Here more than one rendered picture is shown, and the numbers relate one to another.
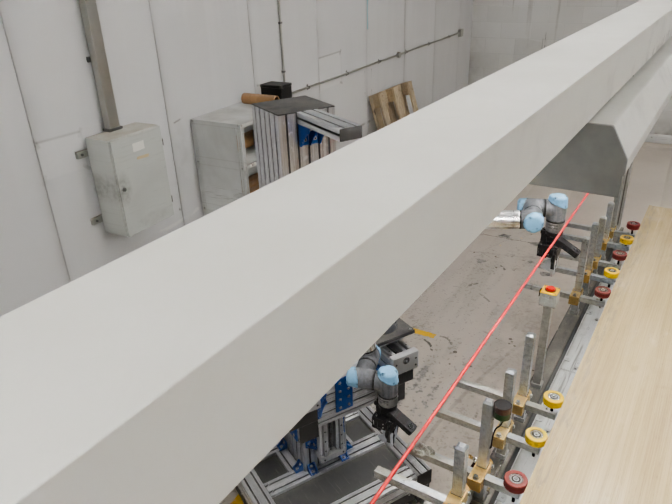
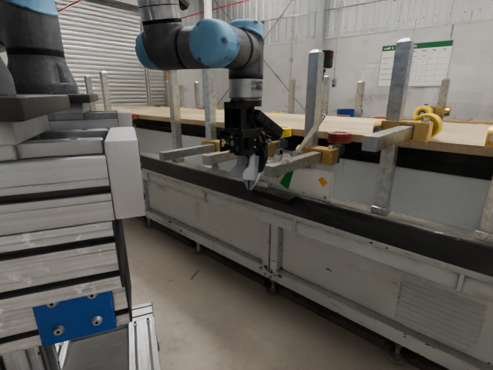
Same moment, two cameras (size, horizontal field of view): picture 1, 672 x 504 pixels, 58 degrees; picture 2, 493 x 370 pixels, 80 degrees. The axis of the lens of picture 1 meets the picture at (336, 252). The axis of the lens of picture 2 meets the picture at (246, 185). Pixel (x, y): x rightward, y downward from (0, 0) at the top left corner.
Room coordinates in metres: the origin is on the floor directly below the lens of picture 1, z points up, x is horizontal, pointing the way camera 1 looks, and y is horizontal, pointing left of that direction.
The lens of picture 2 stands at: (1.69, 0.50, 1.04)
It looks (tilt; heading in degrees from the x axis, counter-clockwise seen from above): 17 degrees down; 278
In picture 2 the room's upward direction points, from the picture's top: straight up
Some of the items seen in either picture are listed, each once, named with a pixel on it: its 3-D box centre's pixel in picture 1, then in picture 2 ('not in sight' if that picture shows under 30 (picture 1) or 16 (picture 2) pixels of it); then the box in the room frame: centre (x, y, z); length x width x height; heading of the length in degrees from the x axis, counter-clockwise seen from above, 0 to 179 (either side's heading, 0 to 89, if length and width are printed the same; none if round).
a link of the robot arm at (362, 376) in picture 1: (362, 375); (213, 46); (1.84, -0.08, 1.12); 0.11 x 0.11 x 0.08; 73
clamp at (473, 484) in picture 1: (481, 473); (316, 154); (1.60, -0.50, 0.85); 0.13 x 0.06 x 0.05; 147
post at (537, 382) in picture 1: (542, 345); (174, 117); (2.26, -0.93, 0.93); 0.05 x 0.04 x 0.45; 147
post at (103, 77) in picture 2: (580, 276); (108, 110); (2.88, -1.33, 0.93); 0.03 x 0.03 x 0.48; 57
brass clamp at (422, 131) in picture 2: (455, 501); (401, 130); (1.39, -0.36, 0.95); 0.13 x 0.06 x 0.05; 147
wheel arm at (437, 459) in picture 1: (461, 469); (310, 158); (1.62, -0.43, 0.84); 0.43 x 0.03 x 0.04; 57
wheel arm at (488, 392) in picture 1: (504, 398); (205, 149); (2.04, -0.70, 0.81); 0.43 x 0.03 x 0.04; 57
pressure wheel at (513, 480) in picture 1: (514, 489); (338, 147); (1.52, -0.59, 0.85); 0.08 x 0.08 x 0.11
